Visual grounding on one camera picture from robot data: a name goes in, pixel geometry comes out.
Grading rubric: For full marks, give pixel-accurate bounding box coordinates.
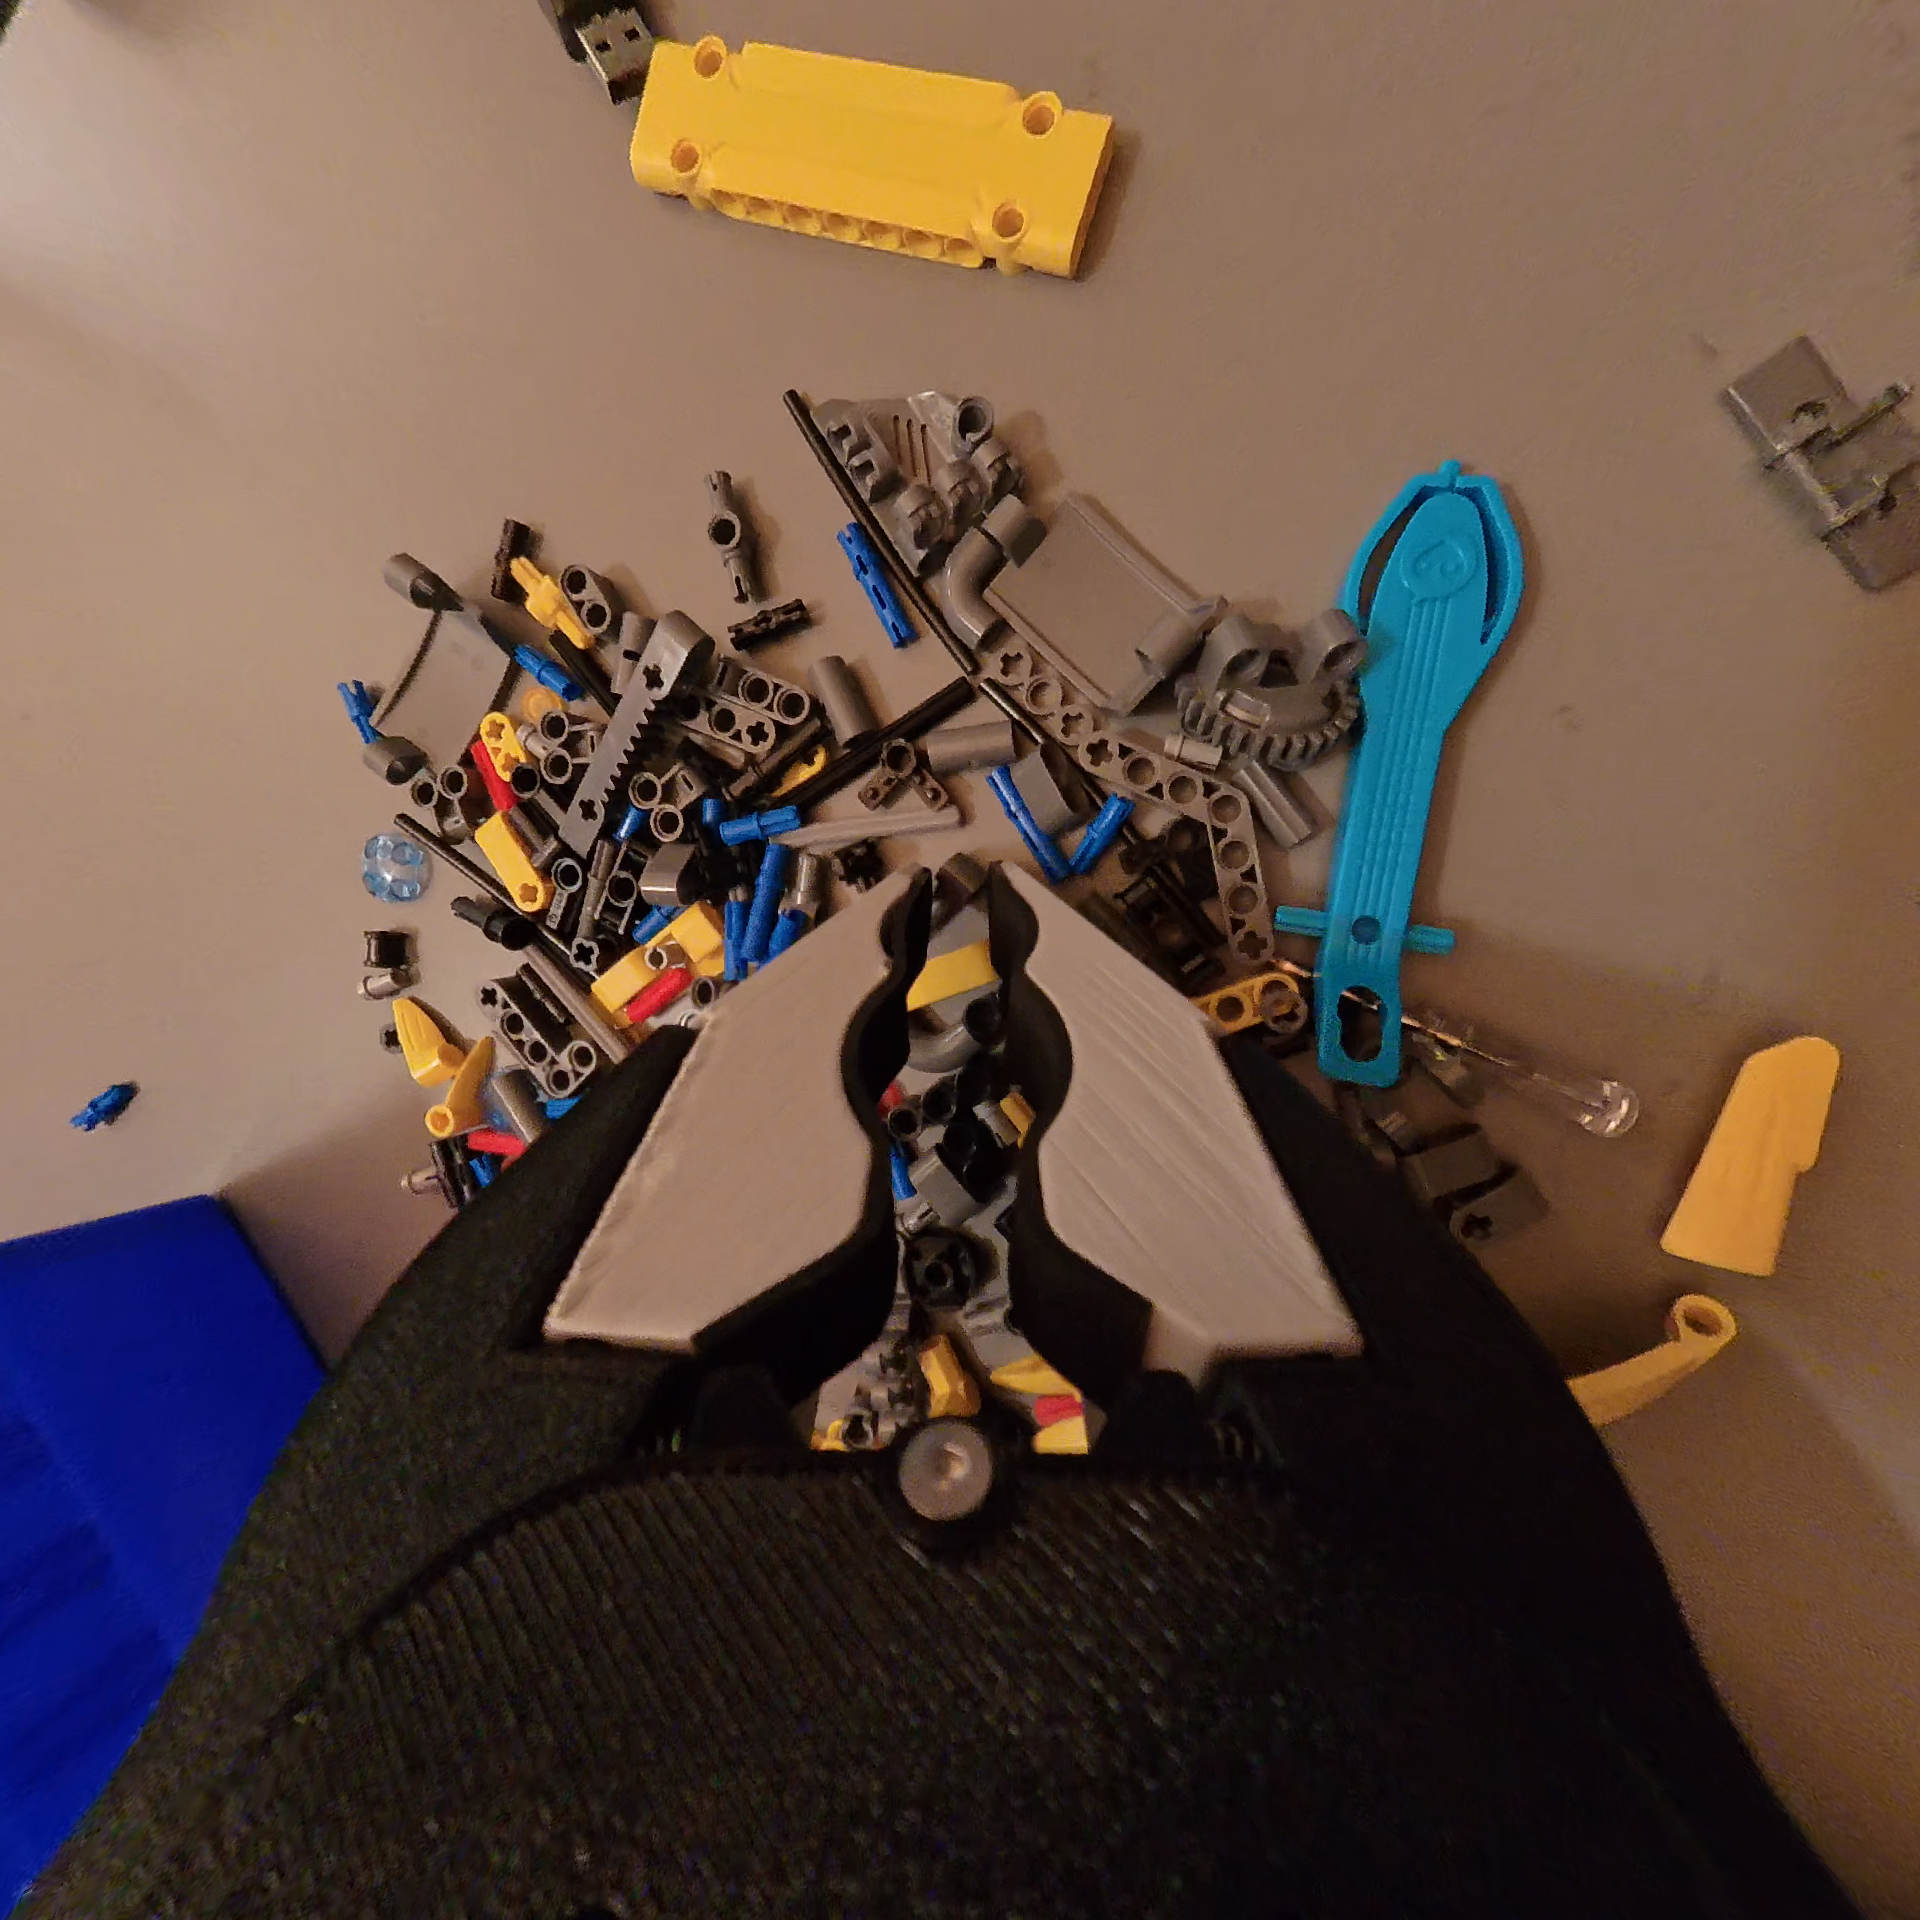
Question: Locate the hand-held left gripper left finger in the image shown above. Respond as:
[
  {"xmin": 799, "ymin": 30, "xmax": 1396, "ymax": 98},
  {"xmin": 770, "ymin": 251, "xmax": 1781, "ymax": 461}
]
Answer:
[{"xmin": 545, "ymin": 864, "xmax": 924, "ymax": 1357}]

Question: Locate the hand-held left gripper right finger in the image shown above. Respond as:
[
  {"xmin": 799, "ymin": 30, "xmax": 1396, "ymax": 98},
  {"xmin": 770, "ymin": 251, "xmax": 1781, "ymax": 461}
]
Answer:
[{"xmin": 983, "ymin": 861, "xmax": 1368, "ymax": 1377}]

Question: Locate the pile of small toy pieces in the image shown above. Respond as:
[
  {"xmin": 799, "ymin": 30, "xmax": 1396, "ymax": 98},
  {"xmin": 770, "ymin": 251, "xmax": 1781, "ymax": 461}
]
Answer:
[{"xmin": 336, "ymin": 392, "xmax": 1548, "ymax": 1457}]

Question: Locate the grey toy track link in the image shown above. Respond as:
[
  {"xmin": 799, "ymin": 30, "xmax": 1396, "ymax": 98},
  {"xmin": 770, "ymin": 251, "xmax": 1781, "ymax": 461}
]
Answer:
[{"xmin": 1722, "ymin": 337, "xmax": 1920, "ymax": 592}]

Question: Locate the clear toy rod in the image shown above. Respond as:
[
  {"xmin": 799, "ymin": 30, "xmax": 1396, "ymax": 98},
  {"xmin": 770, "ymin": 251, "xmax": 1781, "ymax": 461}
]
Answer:
[{"xmin": 1401, "ymin": 1014, "xmax": 1642, "ymax": 1137}]

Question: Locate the teal brick separator tool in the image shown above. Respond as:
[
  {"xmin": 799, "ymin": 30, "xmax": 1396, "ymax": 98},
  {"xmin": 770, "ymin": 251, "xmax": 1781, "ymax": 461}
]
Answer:
[{"xmin": 1275, "ymin": 461, "xmax": 1529, "ymax": 1087}]

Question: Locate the yellow curved toy piece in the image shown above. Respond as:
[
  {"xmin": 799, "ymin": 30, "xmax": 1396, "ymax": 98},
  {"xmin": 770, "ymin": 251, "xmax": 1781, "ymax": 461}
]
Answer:
[{"xmin": 1563, "ymin": 1295, "xmax": 1739, "ymax": 1426}]

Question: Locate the yellow wedge toy piece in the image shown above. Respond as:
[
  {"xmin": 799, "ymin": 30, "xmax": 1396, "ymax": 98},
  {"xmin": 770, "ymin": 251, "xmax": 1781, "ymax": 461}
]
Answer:
[{"xmin": 1660, "ymin": 1037, "xmax": 1842, "ymax": 1279}]

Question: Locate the blue plastic bin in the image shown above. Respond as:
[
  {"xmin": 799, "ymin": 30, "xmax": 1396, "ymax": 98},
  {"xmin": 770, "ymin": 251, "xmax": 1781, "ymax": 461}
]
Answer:
[{"xmin": 0, "ymin": 1197, "xmax": 329, "ymax": 1906}]

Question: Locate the yellow toy brick panel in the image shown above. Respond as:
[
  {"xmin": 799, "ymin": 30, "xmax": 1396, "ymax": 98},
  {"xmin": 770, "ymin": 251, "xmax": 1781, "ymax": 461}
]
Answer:
[{"xmin": 626, "ymin": 37, "xmax": 1115, "ymax": 282}]

